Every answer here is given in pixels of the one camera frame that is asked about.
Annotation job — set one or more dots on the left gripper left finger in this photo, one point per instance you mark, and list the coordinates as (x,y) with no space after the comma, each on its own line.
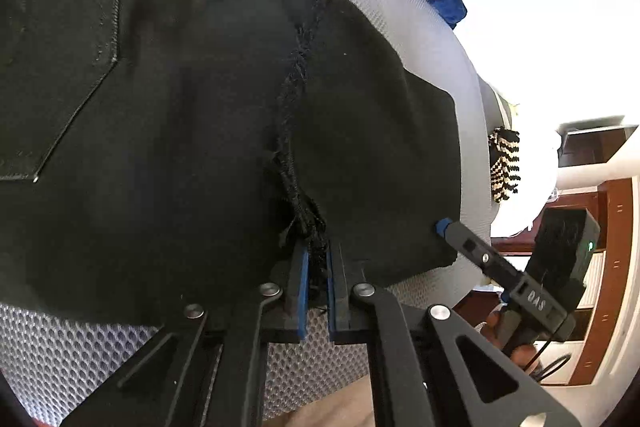
(206,368)

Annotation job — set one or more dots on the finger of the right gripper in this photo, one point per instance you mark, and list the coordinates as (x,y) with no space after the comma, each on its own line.
(473,248)

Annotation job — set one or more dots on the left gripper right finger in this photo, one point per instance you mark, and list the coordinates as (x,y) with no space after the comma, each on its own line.
(429,367)

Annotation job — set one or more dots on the black denim pants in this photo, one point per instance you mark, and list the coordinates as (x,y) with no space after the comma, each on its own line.
(161,152)

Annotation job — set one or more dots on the right hand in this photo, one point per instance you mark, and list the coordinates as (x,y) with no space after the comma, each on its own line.
(493,329)

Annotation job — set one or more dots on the black beige striped knit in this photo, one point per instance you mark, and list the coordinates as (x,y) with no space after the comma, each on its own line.
(504,163)

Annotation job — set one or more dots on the brown wooden cabinet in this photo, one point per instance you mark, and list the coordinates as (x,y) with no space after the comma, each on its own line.
(599,171)

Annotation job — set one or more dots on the grey mesh mattress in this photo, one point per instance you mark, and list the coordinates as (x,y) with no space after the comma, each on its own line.
(52,364)

